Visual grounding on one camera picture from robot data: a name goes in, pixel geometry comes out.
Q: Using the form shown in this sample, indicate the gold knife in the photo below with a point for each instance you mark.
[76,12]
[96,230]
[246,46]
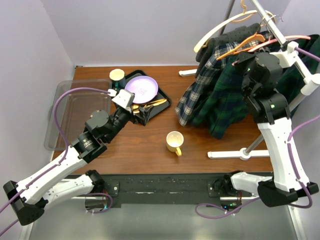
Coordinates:
[157,103]

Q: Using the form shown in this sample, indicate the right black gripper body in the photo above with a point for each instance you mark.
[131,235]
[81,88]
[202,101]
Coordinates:
[245,63]

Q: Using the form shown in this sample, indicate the gold spoon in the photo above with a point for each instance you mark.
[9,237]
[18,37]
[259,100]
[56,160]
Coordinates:
[144,105]

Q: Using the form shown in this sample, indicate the orange hanger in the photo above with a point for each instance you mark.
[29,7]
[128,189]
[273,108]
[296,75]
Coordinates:
[254,37]

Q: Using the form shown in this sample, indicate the yellow mug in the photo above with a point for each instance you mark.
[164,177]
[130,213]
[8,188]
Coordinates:
[174,141]

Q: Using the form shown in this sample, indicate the white wooden hanger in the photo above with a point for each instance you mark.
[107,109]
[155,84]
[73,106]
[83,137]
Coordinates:
[208,35]

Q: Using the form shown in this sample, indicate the dark dotted garment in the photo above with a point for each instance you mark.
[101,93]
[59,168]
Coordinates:
[236,35]

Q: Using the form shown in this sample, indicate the dark teal cup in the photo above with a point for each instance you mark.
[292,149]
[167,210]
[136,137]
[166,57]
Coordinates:
[118,78]

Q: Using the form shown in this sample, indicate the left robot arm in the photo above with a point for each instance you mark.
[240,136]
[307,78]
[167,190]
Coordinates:
[29,198]

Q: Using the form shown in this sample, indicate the green plaid skirt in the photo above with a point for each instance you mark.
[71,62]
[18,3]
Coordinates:
[224,105]

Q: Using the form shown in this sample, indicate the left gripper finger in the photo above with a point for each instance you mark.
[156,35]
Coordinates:
[146,114]
[141,111]

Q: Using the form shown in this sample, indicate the black tray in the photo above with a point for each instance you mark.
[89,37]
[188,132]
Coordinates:
[161,94]

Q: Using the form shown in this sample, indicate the clothes rack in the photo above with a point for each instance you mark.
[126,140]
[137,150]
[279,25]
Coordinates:
[275,32]

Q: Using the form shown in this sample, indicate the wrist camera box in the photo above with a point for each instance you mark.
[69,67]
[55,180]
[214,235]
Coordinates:
[124,99]
[288,57]

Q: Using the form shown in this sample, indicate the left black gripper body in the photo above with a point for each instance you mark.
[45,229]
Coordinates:
[137,118]

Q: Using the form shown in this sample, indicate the clear plastic bin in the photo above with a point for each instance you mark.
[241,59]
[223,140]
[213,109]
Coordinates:
[75,109]

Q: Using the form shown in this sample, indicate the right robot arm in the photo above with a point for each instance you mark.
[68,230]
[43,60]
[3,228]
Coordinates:
[271,112]

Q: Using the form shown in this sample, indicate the purple plate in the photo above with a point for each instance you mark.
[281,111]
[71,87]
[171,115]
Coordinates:
[144,88]

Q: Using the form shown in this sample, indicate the pink hanger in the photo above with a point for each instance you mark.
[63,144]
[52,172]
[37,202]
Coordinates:
[267,43]

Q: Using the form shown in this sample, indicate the tan thin hanger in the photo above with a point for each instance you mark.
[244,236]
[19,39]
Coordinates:
[267,15]

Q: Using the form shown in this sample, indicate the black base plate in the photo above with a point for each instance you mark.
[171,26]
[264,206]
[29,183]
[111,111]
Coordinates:
[166,189]

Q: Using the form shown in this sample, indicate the navy white plaid skirt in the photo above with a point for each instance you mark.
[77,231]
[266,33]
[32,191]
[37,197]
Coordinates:
[203,84]

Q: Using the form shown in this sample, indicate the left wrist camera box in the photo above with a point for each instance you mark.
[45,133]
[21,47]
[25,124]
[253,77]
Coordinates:
[124,99]

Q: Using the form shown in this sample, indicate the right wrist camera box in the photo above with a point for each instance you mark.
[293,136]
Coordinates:
[288,57]

